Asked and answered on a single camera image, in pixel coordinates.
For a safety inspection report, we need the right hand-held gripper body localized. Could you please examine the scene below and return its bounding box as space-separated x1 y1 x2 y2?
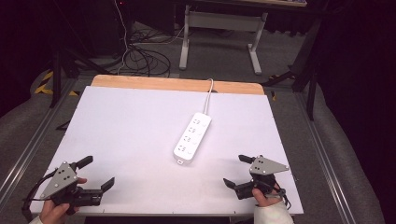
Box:
234 155 290 201

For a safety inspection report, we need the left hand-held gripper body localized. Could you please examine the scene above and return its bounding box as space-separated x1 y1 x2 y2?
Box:
40 161 104 217

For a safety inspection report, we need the white power strip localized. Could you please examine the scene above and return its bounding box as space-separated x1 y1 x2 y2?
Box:
173 112 213 166

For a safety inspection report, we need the person's right hand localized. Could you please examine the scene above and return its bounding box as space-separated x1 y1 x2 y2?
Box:
251 182 286 208

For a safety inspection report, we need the person's left hand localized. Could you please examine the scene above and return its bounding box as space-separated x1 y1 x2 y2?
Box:
38 176 89 224

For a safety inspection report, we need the white table cover board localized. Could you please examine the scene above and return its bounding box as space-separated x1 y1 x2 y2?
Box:
30 85 304 217

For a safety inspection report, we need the yellow black floor tape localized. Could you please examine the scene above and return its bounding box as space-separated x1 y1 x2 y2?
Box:
33 70 79 97

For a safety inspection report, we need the black metal stand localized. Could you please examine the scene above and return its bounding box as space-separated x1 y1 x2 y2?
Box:
49 46 110 109
261 17 323 121

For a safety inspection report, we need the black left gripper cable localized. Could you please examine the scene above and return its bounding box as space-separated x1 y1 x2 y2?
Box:
21 169 60 220

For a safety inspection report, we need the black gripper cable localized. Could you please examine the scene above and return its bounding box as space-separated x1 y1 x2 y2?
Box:
263 182 292 210
21 169 60 220

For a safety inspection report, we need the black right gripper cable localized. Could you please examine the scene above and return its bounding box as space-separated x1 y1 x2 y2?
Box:
263 182 292 210

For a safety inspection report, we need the grey metal floor rail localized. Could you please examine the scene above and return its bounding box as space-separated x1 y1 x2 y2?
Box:
0 79 78 204
294 92 354 224

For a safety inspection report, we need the white power strip cable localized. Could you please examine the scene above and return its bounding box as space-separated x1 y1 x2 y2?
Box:
203 77 216 116

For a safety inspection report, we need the black floor cable tangle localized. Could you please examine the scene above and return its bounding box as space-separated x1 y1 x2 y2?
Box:
122 29 172 78

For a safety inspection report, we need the thin white floor cable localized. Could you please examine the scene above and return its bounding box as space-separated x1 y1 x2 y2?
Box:
113 0 131 77

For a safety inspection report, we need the white metal desk frame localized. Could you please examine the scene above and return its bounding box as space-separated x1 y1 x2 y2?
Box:
178 4 269 76

